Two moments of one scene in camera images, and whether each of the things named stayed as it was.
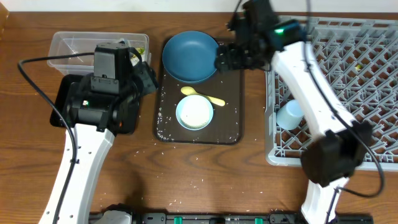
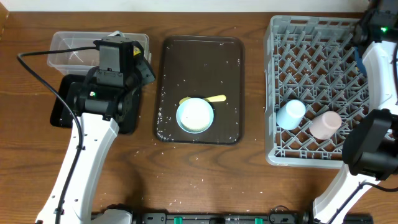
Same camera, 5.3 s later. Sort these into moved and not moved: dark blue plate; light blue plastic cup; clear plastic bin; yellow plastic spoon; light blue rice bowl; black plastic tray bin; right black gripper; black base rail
Moved: right black gripper; yellow plastic spoon; dark blue plate
Not moved: light blue plastic cup; black plastic tray bin; light blue rice bowl; clear plastic bin; black base rail
